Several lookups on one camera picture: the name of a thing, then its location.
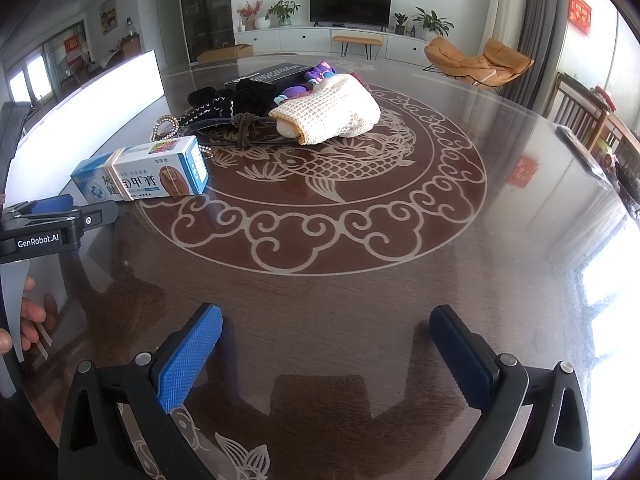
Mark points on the red flowering plant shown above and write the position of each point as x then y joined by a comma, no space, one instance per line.
248,10

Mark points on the grey curtain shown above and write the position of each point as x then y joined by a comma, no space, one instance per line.
542,25

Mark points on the small potted plant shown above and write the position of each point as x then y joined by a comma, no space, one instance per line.
400,22

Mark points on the red window poster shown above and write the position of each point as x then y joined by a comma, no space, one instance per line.
73,49

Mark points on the white door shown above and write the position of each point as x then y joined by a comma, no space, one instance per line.
166,15

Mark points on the cream knitted pouch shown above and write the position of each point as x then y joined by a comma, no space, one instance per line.
330,110

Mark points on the wooden bench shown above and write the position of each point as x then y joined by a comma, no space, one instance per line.
357,39

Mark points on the dark glass display cabinet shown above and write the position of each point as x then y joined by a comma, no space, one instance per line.
205,10

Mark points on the framed wall painting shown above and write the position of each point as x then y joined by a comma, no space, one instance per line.
108,14

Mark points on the brown knotted headband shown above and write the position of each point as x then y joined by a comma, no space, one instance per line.
245,124

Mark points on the dark wrapped flat object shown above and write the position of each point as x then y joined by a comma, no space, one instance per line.
585,155

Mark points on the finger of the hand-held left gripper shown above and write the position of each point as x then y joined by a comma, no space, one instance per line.
50,205
97,216

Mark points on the brown patterned glass desktop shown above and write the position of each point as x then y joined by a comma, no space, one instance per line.
350,310

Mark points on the black flat box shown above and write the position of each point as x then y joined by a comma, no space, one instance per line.
280,71

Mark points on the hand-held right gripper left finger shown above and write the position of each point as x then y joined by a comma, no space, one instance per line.
192,355

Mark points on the purple toy figure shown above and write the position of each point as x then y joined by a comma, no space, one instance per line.
321,70

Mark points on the green potted plant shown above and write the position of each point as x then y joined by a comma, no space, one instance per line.
283,10

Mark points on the white sheer curtain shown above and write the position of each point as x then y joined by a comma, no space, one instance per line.
507,5

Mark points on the white and blue medicine box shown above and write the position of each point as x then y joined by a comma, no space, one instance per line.
165,180

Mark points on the red wall poster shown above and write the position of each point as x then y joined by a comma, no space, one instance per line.
580,12

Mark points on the white round vase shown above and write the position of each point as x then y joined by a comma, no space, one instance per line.
262,23

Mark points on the white television cabinet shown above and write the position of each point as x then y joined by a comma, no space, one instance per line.
300,40

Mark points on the dark wooden chair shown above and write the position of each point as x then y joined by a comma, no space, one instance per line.
575,102

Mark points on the black television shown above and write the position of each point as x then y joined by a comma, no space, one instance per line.
350,5

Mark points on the black velvet scrunchie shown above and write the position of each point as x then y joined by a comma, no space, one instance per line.
250,97

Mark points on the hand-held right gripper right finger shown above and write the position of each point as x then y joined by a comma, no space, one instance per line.
457,355

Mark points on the white storage box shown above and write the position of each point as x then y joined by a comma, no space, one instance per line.
100,90

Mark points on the small wooden stand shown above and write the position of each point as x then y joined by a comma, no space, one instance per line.
130,46

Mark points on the orange lounge chair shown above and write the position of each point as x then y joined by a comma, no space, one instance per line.
465,62

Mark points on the person's left hand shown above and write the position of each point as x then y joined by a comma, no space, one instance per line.
35,316

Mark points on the cardboard box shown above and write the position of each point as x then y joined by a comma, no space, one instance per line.
225,54

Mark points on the large leafy potted plant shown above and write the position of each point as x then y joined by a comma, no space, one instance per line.
432,21

